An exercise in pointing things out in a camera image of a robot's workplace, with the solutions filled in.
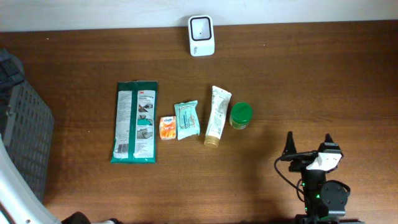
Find green lid jar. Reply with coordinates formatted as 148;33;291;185
229;102;253;129

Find white tube gold cap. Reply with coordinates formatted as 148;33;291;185
204;86;232;148

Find teal wipes pack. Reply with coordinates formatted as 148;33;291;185
174;100;200;140

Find orange tissue pack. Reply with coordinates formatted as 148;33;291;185
159;116;177;140

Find green 3M gloves package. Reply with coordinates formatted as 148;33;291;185
111;80;158;164

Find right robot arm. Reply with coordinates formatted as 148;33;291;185
279;131;351;223

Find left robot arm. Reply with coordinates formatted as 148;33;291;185
1;143;91;224

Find white barcode scanner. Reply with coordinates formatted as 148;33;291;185
188;15;215;57

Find grey plastic mesh basket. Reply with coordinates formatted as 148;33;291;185
1;49;54;202

